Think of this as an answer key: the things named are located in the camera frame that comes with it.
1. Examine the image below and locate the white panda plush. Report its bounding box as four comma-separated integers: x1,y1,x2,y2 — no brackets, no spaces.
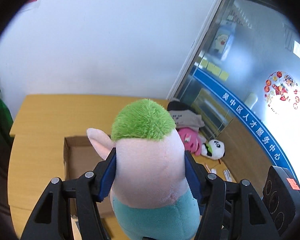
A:
201,139,225,160

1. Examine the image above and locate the shallow cardboard box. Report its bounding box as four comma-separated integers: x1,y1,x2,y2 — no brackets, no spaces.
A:
63,136,114,218

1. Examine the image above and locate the beige folded cloth bag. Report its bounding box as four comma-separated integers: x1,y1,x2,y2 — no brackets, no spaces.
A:
167,101,205,132

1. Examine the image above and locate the white small packet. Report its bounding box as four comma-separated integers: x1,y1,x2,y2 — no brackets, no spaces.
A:
223,169,232,182

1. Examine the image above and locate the pink rabbit plush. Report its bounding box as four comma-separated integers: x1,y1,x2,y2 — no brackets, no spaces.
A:
177,127,202,156

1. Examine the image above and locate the green covered side table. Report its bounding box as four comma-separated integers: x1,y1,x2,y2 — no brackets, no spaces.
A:
0,99,14,150

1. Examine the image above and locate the pig plush green hair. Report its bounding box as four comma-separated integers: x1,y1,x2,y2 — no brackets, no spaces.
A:
87,99,200,239

